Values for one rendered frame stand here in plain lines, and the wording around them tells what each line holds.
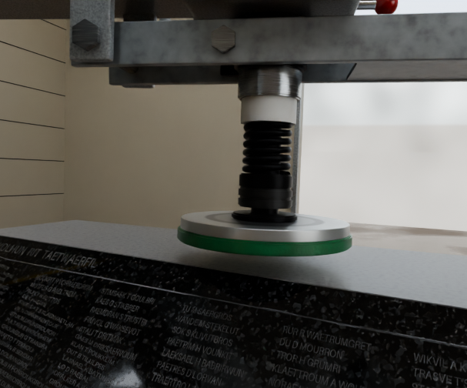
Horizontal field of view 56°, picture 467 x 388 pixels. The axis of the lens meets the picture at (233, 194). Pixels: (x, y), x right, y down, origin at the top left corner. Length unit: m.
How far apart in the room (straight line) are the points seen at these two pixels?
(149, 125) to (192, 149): 0.77
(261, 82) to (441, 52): 0.20
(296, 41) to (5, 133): 6.16
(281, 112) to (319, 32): 0.10
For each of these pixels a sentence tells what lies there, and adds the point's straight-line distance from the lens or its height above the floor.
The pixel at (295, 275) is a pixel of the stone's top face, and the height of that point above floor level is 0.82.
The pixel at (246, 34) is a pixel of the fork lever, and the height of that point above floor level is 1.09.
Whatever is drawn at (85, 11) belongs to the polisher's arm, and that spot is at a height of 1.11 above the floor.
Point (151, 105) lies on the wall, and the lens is 6.42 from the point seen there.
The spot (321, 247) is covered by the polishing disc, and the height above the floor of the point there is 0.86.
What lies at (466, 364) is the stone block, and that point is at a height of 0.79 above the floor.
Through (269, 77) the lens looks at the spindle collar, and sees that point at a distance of 0.53.
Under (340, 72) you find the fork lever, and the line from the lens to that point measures 0.63.
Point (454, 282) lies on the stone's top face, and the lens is 0.56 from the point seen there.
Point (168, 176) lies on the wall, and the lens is 6.19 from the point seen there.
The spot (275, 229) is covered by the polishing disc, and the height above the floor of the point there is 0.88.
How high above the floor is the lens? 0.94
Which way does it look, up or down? 3 degrees down
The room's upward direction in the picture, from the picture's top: 2 degrees clockwise
